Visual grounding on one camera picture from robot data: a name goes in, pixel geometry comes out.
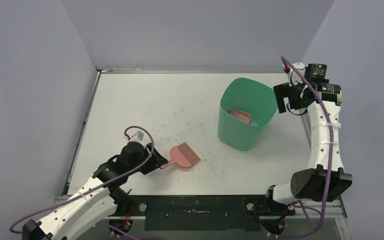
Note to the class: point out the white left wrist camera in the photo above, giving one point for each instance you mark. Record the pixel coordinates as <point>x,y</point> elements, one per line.
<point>137,137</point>

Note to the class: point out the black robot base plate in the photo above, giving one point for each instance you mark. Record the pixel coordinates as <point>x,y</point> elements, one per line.
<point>200,212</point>

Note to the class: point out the pink hand broom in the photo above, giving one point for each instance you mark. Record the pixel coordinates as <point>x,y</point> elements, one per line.
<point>183,156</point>

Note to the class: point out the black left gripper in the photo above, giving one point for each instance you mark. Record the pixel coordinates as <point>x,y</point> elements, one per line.
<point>157,161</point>

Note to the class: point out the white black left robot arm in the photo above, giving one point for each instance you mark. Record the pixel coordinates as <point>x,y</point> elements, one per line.
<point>101,196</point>

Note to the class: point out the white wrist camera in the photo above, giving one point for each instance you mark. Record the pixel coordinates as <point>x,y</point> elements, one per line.
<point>293,77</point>
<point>137,137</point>

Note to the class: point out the pink dustpan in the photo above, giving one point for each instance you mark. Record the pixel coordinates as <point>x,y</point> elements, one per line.
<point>241,116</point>

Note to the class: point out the green plastic waste bin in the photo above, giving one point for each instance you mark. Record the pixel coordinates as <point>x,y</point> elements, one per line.
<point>245,108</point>

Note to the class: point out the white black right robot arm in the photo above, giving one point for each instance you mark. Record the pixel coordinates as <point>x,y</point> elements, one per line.
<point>324,179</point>

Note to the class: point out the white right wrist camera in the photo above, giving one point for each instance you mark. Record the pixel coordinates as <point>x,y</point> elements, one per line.
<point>293,77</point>

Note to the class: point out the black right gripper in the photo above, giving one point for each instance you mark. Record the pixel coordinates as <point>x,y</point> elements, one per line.
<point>281,96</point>

